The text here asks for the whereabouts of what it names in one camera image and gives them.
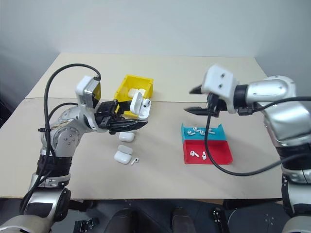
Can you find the yellow plastic bin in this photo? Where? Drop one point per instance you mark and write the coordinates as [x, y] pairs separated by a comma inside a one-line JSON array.
[[136, 82]]

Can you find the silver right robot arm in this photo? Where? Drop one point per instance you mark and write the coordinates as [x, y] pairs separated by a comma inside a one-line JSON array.
[[267, 89]]

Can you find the blue and red plastic tray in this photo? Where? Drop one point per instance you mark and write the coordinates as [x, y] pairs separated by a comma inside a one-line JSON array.
[[213, 145]]

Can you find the black round floor platform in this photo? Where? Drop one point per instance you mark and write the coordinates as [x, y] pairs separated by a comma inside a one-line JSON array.
[[264, 218]]

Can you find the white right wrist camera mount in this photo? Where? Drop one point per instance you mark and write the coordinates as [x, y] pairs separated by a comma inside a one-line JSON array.
[[218, 80]]

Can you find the black metal bracket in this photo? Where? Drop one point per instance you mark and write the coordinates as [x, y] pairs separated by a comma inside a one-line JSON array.
[[217, 216]]

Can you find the dark rounded shoe shape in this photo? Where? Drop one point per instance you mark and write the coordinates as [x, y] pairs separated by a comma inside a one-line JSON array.
[[181, 218], [121, 221]]

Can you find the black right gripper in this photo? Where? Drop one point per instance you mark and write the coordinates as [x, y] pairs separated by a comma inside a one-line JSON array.
[[216, 106]]

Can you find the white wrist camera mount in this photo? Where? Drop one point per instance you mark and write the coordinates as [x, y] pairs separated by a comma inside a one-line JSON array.
[[81, 88], [218, 80]]

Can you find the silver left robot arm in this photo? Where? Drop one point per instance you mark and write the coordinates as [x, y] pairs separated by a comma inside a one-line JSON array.
[[68, 138]]

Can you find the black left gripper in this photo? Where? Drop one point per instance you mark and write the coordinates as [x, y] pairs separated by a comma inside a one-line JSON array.
[[107, 114]]

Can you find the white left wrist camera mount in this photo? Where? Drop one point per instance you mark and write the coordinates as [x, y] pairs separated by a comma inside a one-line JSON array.
[[81, 88]]

